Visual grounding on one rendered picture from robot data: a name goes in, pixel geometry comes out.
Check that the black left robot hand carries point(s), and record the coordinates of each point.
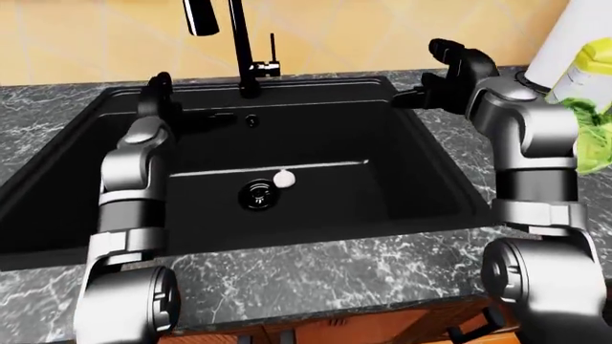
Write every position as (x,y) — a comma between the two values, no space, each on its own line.
(160,104)

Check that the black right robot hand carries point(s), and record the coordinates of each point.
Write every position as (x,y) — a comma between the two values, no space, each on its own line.
(454,84)

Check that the black sink overflow hole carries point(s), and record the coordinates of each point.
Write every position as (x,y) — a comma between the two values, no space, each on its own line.
(251,120)

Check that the black sink faucet spout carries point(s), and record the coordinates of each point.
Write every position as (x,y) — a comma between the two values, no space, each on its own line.
(239,39)

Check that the black kitchen sink basin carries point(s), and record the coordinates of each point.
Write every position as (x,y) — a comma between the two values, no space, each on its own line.
(248,168)

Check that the black sink drain strainer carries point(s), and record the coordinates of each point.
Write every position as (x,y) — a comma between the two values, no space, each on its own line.
(258,195)

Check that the white paper towel roll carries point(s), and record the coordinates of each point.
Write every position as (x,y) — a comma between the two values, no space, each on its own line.
(557,39)

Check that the yellow capped white bottle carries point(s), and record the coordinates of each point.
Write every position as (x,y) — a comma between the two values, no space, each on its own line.
(581,71)

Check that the small white round object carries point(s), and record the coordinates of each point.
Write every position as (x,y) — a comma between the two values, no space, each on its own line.
(284,178)

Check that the green lettuce head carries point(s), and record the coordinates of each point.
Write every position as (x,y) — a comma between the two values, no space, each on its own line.
(594,138)

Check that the orange wooden cabinet front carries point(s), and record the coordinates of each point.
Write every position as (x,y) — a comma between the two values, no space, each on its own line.
(344,328)

